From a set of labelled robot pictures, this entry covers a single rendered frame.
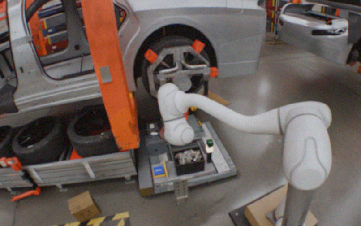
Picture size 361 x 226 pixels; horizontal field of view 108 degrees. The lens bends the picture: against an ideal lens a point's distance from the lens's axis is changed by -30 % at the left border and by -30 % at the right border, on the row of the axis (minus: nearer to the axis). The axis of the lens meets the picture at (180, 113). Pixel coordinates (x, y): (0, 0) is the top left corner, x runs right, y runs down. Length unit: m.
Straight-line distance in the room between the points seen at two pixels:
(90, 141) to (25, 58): 1.00
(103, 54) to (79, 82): 0.75
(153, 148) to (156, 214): 0.58
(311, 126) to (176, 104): 0.53
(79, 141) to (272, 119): 1.55
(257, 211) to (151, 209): 0.90
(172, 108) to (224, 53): 1.13
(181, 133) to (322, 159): 0.56
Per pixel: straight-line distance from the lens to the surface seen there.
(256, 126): 0.70
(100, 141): 1.71
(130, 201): 1.82
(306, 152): 0.49
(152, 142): 1.67
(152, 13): 1.62
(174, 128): 0.84
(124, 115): 1.29
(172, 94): 0.83
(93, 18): 1.11
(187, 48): 1.60
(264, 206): 1.31
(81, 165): 1.79
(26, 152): 2.09
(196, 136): 2.10
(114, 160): 1.69
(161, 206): 1.73
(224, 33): 1.81
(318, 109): 0.66
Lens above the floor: 1.50
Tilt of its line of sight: 33 degrees down
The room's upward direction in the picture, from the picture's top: 4 degrees counter-clockwise
